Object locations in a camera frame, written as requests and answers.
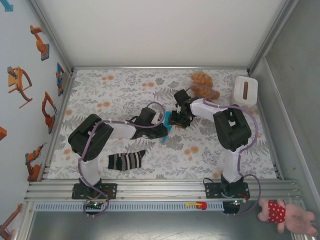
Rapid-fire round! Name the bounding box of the turquoise cloth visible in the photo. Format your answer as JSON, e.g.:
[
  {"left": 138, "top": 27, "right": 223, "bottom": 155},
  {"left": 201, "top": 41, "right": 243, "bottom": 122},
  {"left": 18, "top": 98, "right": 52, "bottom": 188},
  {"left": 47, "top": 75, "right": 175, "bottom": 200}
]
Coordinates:
[{"left": 161, "top": 111, "right": 176, "bottom": 145}]

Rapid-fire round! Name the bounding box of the floral patterned table mat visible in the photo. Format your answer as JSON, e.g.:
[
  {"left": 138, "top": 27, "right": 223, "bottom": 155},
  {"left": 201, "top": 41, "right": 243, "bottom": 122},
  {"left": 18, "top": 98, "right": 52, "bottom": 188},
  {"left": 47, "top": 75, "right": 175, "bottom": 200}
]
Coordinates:
[{"left": 47, "top": 68, "right": 278, "bottom": 180}]

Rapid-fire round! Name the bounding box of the black white striped sock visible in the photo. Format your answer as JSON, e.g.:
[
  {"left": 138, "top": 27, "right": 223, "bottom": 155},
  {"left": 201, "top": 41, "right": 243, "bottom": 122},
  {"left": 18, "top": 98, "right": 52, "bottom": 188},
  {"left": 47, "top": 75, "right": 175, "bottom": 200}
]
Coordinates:
[{"left": 107, "top": 149, "right": 147, "bottom": 172}]

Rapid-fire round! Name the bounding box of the brown teddy bear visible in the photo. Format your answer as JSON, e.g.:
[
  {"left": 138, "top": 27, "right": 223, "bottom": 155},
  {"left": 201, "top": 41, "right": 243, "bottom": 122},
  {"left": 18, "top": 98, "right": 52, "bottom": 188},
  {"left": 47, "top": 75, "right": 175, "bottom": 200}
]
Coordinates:
[{"left": 190, "top": 71, "right": 221, "bottom": 103}]

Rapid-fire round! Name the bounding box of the white tissue box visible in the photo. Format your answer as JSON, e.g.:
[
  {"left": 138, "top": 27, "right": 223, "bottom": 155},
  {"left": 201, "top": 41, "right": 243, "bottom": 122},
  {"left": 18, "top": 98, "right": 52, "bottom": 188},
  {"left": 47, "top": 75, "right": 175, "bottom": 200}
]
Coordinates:
[{"left": 229, "top": 75, "right": 259, "bottom": 111}]

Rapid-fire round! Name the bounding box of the red yellow small toy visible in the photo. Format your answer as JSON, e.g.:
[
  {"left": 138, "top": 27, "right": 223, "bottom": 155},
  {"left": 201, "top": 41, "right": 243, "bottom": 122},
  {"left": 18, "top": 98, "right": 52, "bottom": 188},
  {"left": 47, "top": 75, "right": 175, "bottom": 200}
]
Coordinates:
[{"left": 185, "top": 201, "right": 207, "bottom": 210}]

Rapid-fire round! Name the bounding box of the pink plush toy polka-dot dress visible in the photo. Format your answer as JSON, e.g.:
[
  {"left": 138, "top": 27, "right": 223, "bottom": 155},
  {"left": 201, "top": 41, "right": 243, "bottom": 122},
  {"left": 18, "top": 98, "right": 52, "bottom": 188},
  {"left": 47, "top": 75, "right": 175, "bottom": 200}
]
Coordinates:
[{"left": 257, "top": 198, "right": 317, "bottom": 236}]

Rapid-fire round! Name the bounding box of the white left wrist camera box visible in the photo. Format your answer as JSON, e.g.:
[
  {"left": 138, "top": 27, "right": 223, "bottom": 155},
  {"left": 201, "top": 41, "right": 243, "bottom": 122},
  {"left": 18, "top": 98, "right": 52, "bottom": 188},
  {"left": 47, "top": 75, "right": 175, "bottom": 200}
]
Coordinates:
[{"left": 152, "top": 112, "right": 165, "bottom": 125}]

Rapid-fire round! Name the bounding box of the aluminium frame cross rail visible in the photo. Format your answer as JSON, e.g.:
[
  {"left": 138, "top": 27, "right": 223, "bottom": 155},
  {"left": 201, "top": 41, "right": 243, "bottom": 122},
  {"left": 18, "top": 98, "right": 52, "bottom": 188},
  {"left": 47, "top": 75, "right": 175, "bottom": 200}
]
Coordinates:
[{"left": 72, "top": 65, "right": 250, "bottom": 71}]

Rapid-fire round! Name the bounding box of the aluminium mounting rail beam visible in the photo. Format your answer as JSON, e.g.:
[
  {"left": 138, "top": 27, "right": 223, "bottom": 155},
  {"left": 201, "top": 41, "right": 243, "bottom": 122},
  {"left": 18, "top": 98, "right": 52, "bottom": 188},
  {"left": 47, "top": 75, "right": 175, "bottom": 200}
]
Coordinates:
[{"left": 23, "top": 178, "right": 303, "bottom": 203}]

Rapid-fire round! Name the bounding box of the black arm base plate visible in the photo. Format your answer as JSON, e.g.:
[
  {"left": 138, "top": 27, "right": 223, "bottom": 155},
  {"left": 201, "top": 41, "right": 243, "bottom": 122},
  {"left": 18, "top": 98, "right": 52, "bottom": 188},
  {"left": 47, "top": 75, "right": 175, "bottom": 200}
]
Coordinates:
[
  {"left": 71, "top": 183, "right": 118, "bottom": 200},
  {"left": 204, "top": 182, "right": 250, "bottom": 200}
]

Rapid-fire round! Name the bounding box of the grey slotted cable duct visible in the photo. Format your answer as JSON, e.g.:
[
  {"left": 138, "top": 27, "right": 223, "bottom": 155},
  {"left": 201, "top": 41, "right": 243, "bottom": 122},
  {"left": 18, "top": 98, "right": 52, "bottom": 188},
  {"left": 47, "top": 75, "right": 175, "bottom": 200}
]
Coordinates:
[{"left": 33, "top": 201, "right": 225, "bottom": 212}]

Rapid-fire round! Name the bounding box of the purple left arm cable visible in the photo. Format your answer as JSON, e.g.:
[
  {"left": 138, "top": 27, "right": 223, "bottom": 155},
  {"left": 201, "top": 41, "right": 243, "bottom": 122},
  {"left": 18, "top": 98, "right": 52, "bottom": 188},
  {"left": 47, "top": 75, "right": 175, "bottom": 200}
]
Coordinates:
[{"left": 77, "top": 101, "right": 166, "bottom": 219}]

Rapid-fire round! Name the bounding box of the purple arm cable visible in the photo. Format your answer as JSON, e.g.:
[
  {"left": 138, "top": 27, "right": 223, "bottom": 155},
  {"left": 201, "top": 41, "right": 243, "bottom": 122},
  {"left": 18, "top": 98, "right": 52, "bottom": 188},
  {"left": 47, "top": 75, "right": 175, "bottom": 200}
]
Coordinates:
[
  {"left": 77, "top": 101, "right": 166, "bottom": 219},
  {"left": 186, "top": 84, "right": 262, "bottom": 217}
]

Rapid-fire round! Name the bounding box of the aluminium frame side rail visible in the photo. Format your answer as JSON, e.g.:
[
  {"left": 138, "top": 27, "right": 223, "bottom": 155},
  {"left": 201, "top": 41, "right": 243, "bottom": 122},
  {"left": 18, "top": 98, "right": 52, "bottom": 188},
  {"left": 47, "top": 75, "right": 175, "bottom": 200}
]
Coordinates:
[
  {"left": 249, "top": 72, "right": 285, "bottom": 181},
  {"left": 41, "top": 72, "right": 76, "bottom": 181}
]

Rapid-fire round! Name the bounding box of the blue orange machine wall sticker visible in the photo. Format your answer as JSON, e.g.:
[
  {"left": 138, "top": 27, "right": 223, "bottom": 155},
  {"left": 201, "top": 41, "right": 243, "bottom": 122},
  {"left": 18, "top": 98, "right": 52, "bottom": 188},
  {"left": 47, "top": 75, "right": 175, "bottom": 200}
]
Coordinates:
[{"left": 55, "top": 62, "right": 65, "bottom": 97}]

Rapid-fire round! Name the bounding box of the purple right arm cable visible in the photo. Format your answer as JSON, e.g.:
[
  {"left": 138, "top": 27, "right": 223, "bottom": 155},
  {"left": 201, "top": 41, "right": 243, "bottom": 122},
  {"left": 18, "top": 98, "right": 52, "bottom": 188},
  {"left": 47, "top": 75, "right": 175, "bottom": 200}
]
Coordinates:
[{"left": 186, "top": 84, "right": 262, "bottom": 217}]

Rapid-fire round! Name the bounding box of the aluminium frame post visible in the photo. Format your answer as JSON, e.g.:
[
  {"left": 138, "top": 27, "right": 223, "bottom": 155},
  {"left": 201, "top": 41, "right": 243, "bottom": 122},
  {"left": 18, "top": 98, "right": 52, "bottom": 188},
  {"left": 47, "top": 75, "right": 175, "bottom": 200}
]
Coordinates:
[
  {"left": 247, "top": 0, "right": 301, "bottom": 75},
  {"left": 26, "top": 0, "right": 75, "bottom": 76}
]

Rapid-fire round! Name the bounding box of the orange gripper wall sticker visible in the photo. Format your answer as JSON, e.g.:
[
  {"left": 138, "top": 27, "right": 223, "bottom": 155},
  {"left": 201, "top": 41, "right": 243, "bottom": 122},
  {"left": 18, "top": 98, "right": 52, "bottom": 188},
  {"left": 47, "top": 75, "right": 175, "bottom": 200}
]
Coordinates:
[{"left": 6, "top": 66, "right": 33, "bottom": 109}]

